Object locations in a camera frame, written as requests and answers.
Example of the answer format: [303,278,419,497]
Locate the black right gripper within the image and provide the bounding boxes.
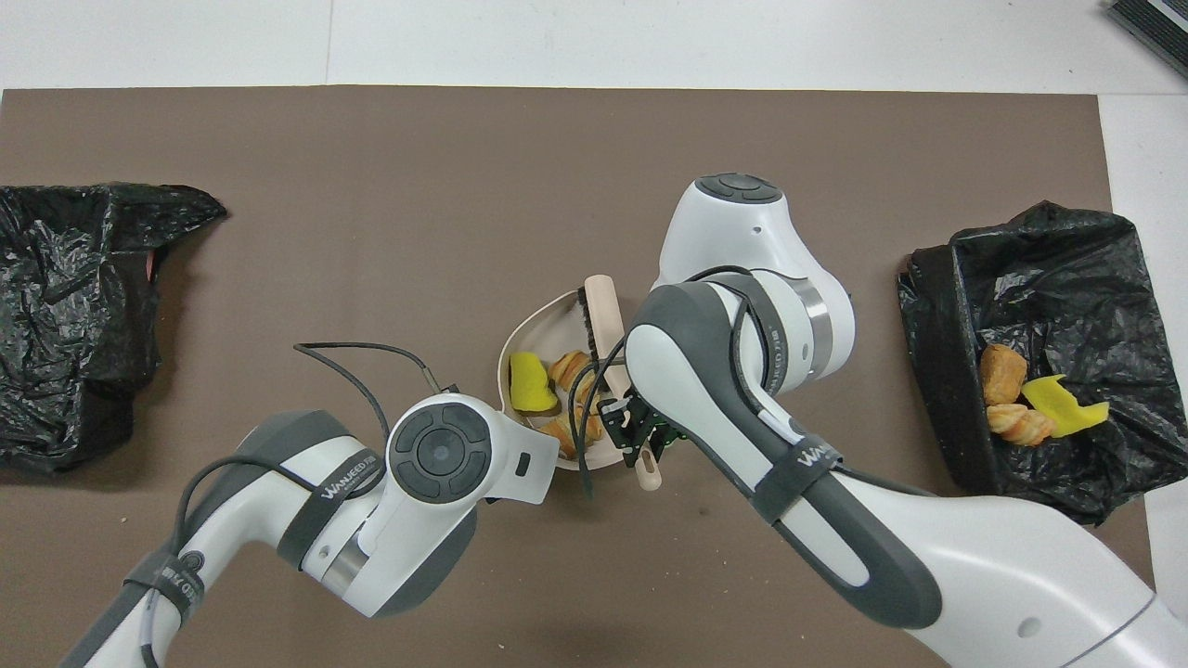
[601,394,671,465]

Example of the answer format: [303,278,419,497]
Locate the pale jagged bread chunk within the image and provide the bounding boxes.
[536,408,606,462]

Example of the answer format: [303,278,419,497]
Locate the striped orange croissant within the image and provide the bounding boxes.
[548,350,597,392]

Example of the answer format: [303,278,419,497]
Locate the yellow sponge block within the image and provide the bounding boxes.
[508,352,560,415]

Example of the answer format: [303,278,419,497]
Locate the beige hand brush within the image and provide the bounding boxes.
[576,275,666,495]

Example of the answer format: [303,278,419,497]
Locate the beige plastic dustpan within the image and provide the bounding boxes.
[497,289,651,471]

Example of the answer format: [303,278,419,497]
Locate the brown bread roll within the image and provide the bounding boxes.
[980,343,1029,407]

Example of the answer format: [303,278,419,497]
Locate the pale oval bread piece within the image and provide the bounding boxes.
[986,403,1056,448]

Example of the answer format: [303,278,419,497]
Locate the curved yellow sponge piece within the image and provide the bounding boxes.
[1021,374,1110,439]

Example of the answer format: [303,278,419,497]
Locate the black bag over pink bin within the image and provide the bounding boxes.
[0,182,228,474]

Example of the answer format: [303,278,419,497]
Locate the brown table mat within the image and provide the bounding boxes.
[0,85,1166,668]

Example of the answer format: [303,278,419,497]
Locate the left black garbage bag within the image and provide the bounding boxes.
[896,199,1188,528]

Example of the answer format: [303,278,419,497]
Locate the dark ribbed object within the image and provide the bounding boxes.
[1106,0,1188,80]

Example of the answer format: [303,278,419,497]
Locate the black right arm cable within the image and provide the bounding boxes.
[568,269,771,504]

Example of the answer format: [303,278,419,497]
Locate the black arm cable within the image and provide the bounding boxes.
[568,269,771,504]
[139,341,458,668]

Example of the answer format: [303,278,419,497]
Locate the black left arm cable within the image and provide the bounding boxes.
[139,341,458,668]

